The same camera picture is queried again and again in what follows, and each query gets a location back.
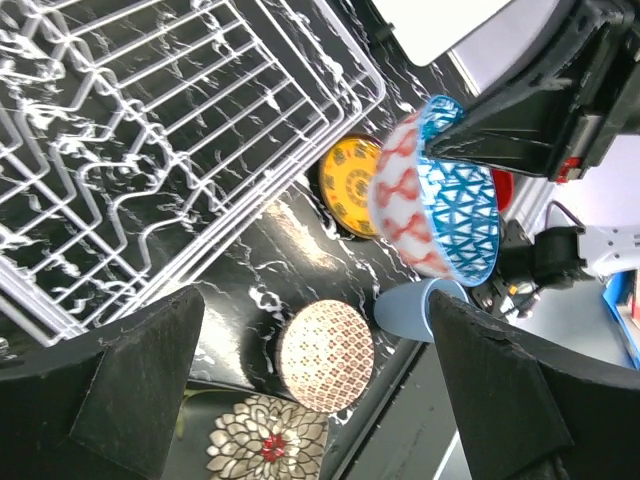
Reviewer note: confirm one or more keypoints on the black floral square plate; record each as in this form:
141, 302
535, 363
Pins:
229, 434

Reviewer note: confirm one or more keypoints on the white wire dish rack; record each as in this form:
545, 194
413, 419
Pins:
136, 134

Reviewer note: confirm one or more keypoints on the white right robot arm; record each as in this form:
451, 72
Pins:
559, 255

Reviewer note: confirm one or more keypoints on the light blue plastic cup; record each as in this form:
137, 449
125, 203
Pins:
403, 311

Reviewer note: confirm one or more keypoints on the yellow patterned plate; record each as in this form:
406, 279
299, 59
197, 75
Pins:
344, 175

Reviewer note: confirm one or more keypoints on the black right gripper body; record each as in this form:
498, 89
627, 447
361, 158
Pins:
593, 97

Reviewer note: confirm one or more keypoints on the red black lacquer bowl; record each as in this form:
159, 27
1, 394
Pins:
504, 187

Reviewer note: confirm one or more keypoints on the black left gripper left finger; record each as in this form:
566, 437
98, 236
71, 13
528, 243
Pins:
102, 405

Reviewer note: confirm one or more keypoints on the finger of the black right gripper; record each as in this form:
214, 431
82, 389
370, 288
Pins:
530, 136

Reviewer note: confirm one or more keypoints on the beige red patterned bowl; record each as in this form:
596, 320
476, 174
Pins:
325, 356

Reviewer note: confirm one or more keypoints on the blue red patterned bowl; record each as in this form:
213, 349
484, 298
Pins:
441, 216

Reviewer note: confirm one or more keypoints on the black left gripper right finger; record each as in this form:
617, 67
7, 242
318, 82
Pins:
528, 408

